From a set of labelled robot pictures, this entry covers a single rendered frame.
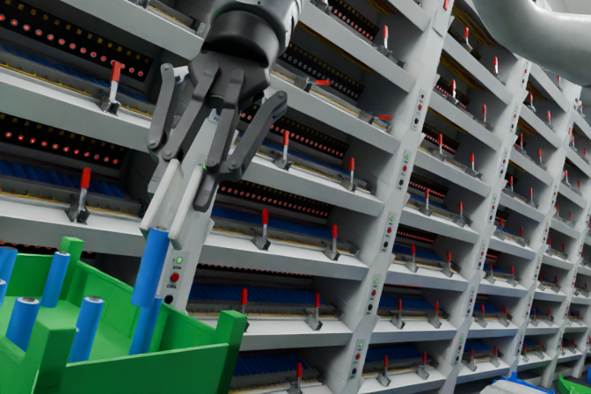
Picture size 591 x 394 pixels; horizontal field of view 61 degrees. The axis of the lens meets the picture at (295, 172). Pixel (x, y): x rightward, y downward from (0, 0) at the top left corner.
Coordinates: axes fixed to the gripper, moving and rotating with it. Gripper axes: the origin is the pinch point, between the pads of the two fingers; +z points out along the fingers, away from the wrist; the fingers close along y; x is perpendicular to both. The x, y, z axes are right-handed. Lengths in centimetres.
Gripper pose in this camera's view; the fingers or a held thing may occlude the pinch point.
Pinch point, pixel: (175, 203)
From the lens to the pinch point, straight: 45.0
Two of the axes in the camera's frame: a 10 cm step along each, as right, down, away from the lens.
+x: -0.4, 4.8, 8.8
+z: -2.6, 8.4, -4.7
